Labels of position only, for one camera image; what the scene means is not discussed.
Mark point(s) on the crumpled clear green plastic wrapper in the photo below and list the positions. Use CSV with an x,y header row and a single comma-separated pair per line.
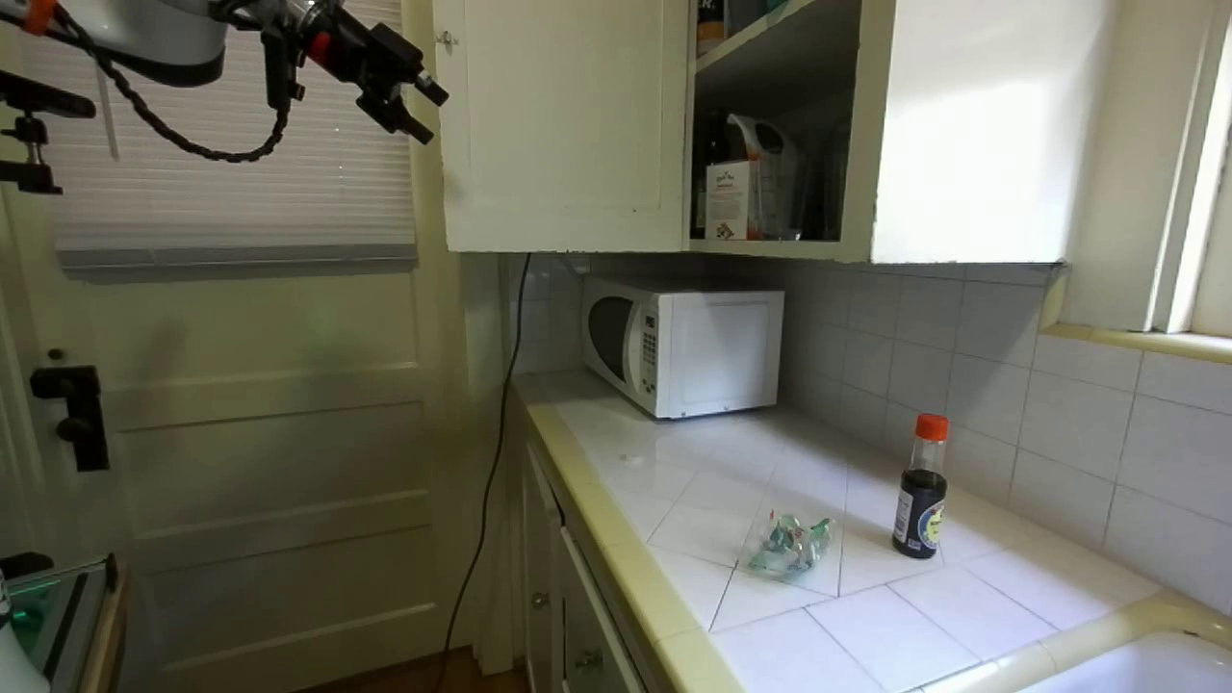
x,y
785,545

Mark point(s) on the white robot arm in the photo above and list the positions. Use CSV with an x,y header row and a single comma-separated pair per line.
x,y
156,34

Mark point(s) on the white microwave oven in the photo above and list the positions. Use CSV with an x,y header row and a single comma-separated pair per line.
x,y
718,350

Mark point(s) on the bright kitchen window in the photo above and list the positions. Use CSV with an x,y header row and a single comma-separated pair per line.
x,y
1214,196

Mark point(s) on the cream upper cabinet body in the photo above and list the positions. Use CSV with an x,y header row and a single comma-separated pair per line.
x,y
988,129

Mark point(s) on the grey metal stove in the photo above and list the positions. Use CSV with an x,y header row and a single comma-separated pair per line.
x,y
59,616

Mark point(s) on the black camera clamp mount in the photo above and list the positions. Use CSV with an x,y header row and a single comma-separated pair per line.
x,y
32,98

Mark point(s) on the white box orange print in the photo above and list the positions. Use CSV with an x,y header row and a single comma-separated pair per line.
x,y
727,206

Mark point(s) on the white window blind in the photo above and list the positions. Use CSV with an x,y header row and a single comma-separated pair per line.
x,y
254,167

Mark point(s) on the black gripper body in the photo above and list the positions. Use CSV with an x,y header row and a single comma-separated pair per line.
x,y
368,52

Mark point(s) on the black door lock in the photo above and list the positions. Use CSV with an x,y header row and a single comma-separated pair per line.
x,y
77,410

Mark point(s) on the cream cabinet door with knob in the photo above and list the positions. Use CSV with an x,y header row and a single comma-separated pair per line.
x,y
563,129

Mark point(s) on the cream lower cabinet unit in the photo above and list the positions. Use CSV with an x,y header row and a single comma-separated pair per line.
x,y
563,616

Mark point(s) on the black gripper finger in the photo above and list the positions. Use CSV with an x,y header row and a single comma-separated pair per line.
x,y
392,119
419,88

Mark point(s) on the soy sauce bottle red cap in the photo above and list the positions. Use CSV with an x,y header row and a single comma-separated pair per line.
x,y
921,502

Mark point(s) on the white panelled room door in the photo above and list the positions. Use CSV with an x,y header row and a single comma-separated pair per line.
x,y
283,450

